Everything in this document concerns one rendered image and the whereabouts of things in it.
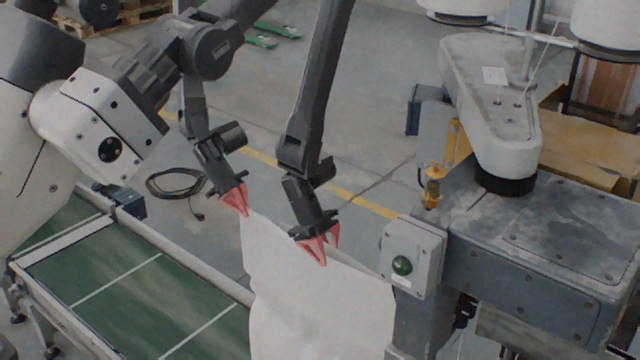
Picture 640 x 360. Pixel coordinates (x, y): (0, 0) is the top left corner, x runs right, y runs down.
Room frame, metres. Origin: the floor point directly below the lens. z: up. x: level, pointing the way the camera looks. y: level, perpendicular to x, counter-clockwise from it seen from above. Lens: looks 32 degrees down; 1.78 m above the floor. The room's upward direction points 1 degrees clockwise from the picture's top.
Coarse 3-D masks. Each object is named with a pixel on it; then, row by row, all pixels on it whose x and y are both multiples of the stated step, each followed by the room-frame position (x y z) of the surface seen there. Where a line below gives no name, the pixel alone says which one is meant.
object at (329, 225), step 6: (324, 222) 0.94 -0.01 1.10; (330, 222) 0.95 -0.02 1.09; (336, 222) 0.96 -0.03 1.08; (318, 228) 0.93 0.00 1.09; (324, 228) 0.94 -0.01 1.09; (330, 228) 0.96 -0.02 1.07; (336, 228) 0.96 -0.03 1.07; (312, 234) 0.93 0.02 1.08; (318, 234) 0.92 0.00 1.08; (324, 234) 0.98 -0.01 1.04; (336, 234) 0.95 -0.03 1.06; (324, 240) 0.97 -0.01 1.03; (336, 240) 0.95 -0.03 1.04; (336, 246) 0.95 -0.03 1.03
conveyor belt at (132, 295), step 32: (64, 256) 1.68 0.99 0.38; (96, 256) 1.69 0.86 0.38; (128, 256) 1.69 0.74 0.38; (160, 256) 1.69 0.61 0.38; (64, 288) 1.51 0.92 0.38; (96, 288) 1.51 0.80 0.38; (128, 288) 1.51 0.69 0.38; (160, 288) 1.51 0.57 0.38; (192, 288) 1.52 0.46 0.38; (96, 320) 1.35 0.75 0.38; (128, 320) 1.36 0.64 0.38; (160, 320) 1.36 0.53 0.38; (192, 320) 1.36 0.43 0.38; (224, 320) 1.36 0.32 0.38; (128, 352) 1.22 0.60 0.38; (160, 352) 1.22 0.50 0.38; (192, 352) 1.22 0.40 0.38; (224, 352) 1.23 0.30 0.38
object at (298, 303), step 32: (256, 224) 1.07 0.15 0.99; (256, 256) 1.08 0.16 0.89; (288, 256) 0.99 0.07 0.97; (256, 288) 1.04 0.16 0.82; (288, 288) 0.99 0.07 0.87; (320, 288) 0.93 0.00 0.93; (352, 288) 0.88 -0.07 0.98; (384, 288) 0.84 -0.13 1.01; (256, 320) 0.99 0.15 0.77; (288, 320) 0.94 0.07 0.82; (320, 320) 0.93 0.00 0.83; (352, 320) 0.88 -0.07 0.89; (384, 320) 0.84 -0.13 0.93; (256, 352) 0.98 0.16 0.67; (288, 352) 0.90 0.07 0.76; (320, 352) 0.85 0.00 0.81; (352, 352) 0.84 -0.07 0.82
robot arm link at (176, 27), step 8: (176, 16) 0.81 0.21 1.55; (184, 16) 0.82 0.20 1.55; (168, 24) 0.79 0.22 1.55; (176, 24) 0.79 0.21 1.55; (184, 24) 0.78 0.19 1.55; (192, 24) 0.78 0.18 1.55; (152, 32) 0.77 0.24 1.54; (160, 32) 0.77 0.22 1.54; (168, 32) 0.76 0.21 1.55; (176, 32) 0.77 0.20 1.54; (184, 32) 0.77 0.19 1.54; (144, 40) 0.76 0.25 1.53; (152, 40) 0.76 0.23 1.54; (160, 40) 0.75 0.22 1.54; (168, 40) 0.75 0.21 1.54; (176, 40) 0.75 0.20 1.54; (160, 48) 0.74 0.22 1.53; (168, 48) 0.74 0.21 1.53; (176, 48) 0.75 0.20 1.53; (168, 56) 0.74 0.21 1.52; (176, 56) 0.75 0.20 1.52; (176, 64) 0.75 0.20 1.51; (184, 72) 0.76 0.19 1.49
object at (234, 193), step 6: (240, 180) 1.17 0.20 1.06; (228, 192) 1.09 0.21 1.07; (234, 192) 1.09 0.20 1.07; (222, 198) 1.11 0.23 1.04; (228, 198) 1.11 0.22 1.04; (234, 198) 1.09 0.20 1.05; (240, 198) 1.10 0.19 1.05; (228, 204) 1.11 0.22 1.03; (234, 204) 1.11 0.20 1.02; (240, 204) 1.09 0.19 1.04; (234, 210) 1.10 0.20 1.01; (240, 210) 1.10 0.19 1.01; (246, 210) 1.09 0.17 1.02; (246, 216) 1.09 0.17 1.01
